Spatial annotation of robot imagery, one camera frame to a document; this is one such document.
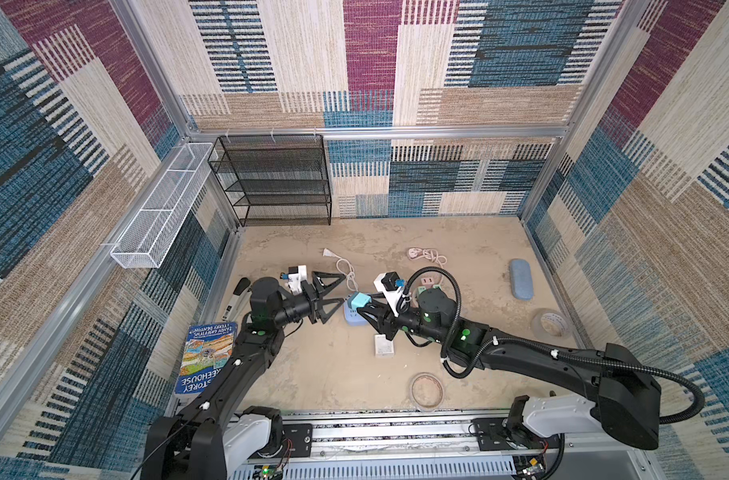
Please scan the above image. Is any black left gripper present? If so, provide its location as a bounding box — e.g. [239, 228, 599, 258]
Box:
[271, 274, 342, 330]

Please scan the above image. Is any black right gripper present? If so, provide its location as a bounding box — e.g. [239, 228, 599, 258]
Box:
[357, 292, 446, 344]

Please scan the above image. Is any teal charger with black cable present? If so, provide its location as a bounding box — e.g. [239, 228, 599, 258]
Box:
[348, 292, 372, 310]

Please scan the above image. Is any white square charger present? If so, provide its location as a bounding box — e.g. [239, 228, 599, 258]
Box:
[374, 334, 396, 358]

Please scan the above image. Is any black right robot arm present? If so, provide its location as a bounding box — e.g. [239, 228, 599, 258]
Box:
[350, 272, 706, 450]

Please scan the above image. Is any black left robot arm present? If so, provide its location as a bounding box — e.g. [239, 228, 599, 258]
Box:
[134, 272, 346, 479]

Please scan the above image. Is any blue square power strip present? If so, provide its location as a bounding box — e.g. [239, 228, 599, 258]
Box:
[344, 299, 369, 327]

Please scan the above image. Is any black grey stapler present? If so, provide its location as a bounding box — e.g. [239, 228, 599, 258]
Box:
[222, 277, 252, 323]

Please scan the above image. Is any clear tape roll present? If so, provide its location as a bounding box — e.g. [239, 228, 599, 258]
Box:
[409, 372, 445, 412]

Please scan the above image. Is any blue children's book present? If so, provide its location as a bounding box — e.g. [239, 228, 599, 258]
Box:
[174, 322, 238, 397]

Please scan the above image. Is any blue fabric glasses case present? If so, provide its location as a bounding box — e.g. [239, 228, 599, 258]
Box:
[510, 259, 535, 301]

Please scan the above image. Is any transparent tape roll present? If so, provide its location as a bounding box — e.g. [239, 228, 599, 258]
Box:
[531, 309, 573, 342]

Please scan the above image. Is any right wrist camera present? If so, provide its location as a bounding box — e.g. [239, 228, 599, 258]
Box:
[374, 271, 407, 317]

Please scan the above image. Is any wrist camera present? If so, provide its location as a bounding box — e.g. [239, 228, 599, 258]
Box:
[374, 271, 407, 317]
[280, 265, 308, 295]

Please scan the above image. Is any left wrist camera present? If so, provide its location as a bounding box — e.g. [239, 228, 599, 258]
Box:
[280, 265, 308, 295]

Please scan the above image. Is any pink power strip cable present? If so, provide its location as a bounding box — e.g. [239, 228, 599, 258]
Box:
[407, 247, 449, 271]

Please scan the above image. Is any black wire shelf rack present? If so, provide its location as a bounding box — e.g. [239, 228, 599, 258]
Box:
[210, 134, 332, 227]

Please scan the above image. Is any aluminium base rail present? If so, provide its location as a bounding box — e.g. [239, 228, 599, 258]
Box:
[233, 409, 660, 479]

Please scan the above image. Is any white wire wall basket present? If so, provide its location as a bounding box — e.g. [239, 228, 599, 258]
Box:
[110, 143, 214, 269]

